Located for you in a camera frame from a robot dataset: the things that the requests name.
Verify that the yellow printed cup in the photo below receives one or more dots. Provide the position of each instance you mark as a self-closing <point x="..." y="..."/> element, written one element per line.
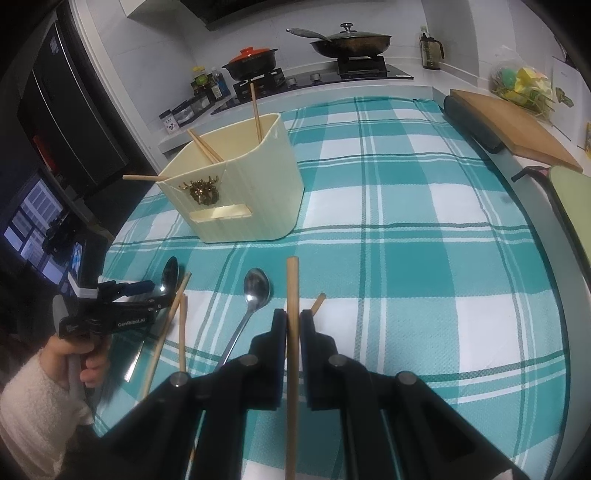
<point x="588" y="141"/>

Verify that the clay pot with red lid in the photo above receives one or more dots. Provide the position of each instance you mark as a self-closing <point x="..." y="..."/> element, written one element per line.
<point x="251" y="62"/>

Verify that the green pan lid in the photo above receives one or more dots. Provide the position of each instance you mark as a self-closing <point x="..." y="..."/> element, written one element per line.
<point x="572" y="207"/>

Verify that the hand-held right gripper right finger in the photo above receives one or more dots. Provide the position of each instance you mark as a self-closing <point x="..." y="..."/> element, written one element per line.
<point x="309" y="350"/>

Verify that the black range hood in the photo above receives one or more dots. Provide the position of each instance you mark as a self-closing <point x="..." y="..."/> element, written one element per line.
<point x="217" y="9"/>

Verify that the white knife block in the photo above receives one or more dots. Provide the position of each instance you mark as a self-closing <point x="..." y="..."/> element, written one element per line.
<point x="568" y="97"/>

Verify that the black refrigerator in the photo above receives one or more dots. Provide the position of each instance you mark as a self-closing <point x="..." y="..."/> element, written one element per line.
<point x="69" y="106"/>

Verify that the clear spice jar set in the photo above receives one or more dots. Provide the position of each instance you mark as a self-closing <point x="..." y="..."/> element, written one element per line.
<point x="191" y="108"/>

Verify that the black wok with glass lid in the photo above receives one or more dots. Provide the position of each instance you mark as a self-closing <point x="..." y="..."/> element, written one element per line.
<point x="353" y="44"/>

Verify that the dark green water jug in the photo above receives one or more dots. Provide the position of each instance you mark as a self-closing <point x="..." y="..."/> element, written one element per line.
<point x="430" y="50"/>

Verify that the wooden cutting board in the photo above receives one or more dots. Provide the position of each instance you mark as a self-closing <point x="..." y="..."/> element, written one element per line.
<point x="508" y="127"/>

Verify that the metal spoon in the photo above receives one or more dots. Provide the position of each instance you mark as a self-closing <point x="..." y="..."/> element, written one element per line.
<point x="256" y="286"/>
<point x="170" y="272"/>

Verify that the person's left forearm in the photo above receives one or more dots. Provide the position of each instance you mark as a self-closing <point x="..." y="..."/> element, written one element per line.
<point x="37" y="415"/>

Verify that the wooden chopsticks pair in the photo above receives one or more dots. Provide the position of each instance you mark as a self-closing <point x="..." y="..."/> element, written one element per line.
<point x="168" y="323"/>

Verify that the dark sauce bottle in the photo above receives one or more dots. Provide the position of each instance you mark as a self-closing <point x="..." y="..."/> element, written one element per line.
<point x="219" y="86"/>

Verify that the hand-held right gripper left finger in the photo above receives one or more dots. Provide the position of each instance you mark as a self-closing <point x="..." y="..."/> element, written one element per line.
<point x="277" y="350"/>

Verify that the plastic bag of colourful items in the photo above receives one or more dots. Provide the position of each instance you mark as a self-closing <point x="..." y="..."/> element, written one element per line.
<point x="521" y="90"/>

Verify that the yellow capped condiment bottle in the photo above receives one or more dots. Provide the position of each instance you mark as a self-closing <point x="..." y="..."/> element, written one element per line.
<point x="201" y="79"/>

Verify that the white spice jar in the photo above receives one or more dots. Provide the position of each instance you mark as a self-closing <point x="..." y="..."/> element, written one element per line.
<point x="169" y="123"/>

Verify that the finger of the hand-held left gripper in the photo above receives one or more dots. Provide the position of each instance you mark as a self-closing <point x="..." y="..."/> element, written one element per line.
<point x="147" y="303"/>
<point x="134" y="286"/>

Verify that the cream utensil holder box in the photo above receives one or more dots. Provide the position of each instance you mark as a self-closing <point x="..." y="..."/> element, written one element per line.
<point x="258" y="194"/>

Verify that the person's left hand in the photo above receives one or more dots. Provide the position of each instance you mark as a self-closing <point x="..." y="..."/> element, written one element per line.
<point x="94" y="369"/>

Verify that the black gas stove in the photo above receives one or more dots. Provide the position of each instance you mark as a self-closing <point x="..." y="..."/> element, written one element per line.
<point x="304" y="83"/>

